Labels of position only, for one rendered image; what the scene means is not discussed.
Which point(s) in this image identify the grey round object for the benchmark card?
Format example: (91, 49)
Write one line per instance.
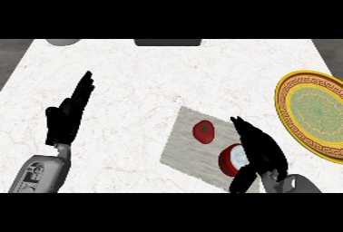
(63, 41)

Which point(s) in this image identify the red can with pale end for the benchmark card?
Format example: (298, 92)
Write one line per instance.
(230, 161)

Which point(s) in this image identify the grey woven placemat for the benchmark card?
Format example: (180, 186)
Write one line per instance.
(197, 148)

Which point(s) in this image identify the dark grey rectangular appliance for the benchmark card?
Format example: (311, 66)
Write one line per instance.
(168, 42)

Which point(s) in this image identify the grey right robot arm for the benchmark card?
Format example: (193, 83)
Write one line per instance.
(291, 182)

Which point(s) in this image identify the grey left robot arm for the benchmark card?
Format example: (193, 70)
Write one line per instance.
(42, 172)

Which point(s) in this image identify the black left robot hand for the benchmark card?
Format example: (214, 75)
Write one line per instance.
(67, 116)

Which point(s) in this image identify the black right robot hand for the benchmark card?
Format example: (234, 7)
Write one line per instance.
(261, 148)

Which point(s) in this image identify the yellow ornate plate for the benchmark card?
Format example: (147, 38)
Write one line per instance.
(316, 113)

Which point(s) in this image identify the red tomato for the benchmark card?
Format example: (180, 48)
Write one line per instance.
(203, 132)

